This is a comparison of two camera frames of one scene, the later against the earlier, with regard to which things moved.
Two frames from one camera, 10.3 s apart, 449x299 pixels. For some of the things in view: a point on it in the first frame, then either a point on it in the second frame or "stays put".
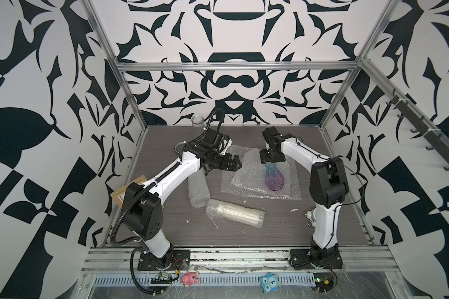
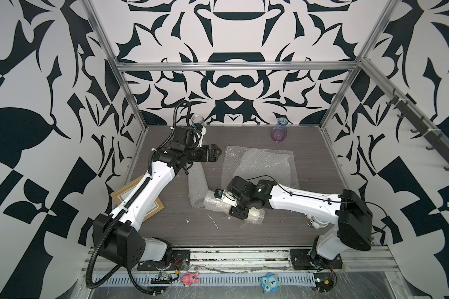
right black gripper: [264, 158] → [237, 213]
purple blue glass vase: [274, 179] → [279, 130]
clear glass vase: [197, 121] stays put
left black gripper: [226, 166] → [212, 156]
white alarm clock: [310, 217] stays put
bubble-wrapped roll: [198, 190] stays put
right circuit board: [323, 282] stays put
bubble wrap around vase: [249, 179] stays put
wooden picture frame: [119, 195] stays put
